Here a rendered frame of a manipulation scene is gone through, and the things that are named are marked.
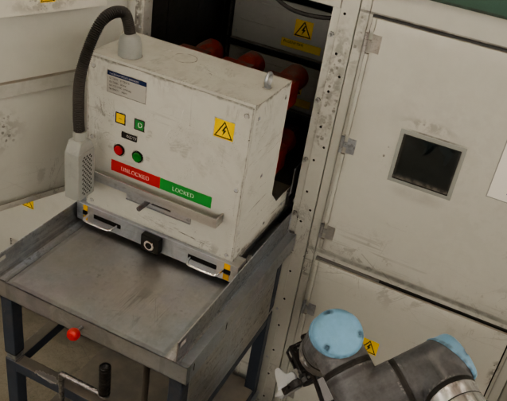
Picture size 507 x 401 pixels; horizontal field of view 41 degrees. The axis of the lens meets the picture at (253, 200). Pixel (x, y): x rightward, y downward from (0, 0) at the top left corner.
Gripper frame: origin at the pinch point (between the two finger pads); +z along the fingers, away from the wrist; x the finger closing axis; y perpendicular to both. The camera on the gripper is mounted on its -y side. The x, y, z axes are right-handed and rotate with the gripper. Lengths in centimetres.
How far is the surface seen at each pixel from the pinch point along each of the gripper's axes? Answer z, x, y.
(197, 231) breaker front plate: 20, 5, 52
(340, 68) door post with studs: -5, -44, 73
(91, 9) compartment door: 4, 12, 122
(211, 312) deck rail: 17.3, 10.9, 28.5
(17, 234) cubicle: 107, 58, 113
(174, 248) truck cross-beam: 28, 12, 52
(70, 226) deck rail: 37, 37, 74
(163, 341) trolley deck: 16.6, 24.7, 25.6
